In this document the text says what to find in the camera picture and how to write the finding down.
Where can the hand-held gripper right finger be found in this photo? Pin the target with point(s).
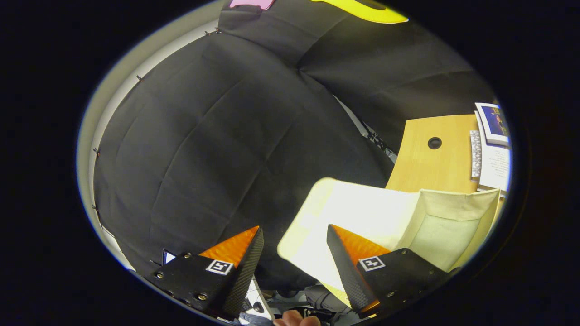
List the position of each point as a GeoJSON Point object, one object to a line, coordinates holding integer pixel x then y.
{"type": "Point", "coordinates": [346, 276]}

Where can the grey patterned book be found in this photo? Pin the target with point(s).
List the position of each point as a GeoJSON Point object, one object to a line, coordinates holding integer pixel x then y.
{"type": "Point", "coordinates": [475, 154]}

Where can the white book blue picture cover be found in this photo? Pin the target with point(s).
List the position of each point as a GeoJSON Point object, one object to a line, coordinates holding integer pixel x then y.
{"type": "Point", "coordinates": [494, 122]}

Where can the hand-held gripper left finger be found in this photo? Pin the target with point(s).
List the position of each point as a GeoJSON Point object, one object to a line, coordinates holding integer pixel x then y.
{"type": "Point", "coordinates": [242, 280]}

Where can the beige fabric storage box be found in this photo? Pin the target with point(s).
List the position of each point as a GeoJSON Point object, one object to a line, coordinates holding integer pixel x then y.
{"type": "Point", "coordinates": [362, 208]}

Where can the dark bag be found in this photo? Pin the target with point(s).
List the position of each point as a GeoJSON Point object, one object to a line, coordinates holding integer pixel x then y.
{"type": "Point", "coordinates": [324, 299]}

